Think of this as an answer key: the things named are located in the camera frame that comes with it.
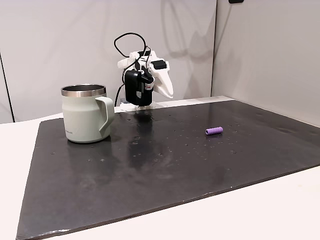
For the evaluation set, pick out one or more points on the grey table clamp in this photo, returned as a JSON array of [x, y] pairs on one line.
[[123, 100]]

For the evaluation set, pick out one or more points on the purple pen grip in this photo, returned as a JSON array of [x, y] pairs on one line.
[[214, 131]]

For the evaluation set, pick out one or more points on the black camera box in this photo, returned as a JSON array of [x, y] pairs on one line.
[[131, 86]]

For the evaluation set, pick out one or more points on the black wall-mounted object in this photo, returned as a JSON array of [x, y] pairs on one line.
[[236, 1]]

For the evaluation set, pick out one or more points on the sage green steel mug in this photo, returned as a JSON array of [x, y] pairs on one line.
[[81, 117]]

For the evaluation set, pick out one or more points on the black table mat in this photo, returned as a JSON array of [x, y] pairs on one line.
[[160, 175]]

